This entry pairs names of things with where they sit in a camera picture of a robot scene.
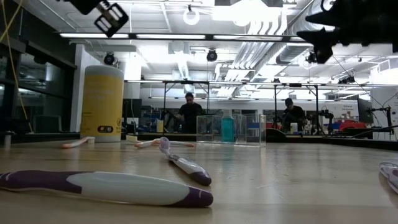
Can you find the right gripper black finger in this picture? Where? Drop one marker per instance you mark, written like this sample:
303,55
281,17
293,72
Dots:
328,18
323,35

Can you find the blue mouthwash bottle white cap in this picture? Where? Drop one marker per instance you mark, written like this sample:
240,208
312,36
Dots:
228,129

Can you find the purple white toothbrush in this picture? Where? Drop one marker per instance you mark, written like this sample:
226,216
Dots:
392,175
186,166
124,188

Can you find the black background robot arm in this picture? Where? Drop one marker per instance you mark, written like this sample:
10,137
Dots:
328,115

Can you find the black bar with light strips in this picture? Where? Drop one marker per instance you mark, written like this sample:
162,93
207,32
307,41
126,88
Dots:
132,36

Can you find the person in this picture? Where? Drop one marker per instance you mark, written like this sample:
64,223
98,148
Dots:
293,115
190,113

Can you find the dark computer monitor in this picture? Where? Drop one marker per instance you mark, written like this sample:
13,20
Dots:
364,111

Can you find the red object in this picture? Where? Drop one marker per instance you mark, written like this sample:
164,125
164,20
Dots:
353,126

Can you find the yellow canister white lid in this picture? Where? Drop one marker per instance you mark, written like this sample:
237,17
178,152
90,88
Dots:
102,105

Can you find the clear acrylic organizer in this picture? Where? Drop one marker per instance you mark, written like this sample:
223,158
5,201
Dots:
248,138

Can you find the small yellow bottle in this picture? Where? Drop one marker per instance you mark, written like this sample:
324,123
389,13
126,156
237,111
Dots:
160,126

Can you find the black ceiling camera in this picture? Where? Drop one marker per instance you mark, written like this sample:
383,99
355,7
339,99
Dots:
212,55
310,57
109,59

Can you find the silver ventilation duct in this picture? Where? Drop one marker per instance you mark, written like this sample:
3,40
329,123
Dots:
289,54

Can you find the black workstation frame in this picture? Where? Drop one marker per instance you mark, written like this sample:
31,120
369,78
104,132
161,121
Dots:
164,105
316,105

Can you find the black aluminium table frame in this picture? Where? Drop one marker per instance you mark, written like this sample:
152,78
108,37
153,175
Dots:
342,141

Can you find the small grey post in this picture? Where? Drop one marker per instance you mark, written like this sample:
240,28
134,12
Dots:
7,140

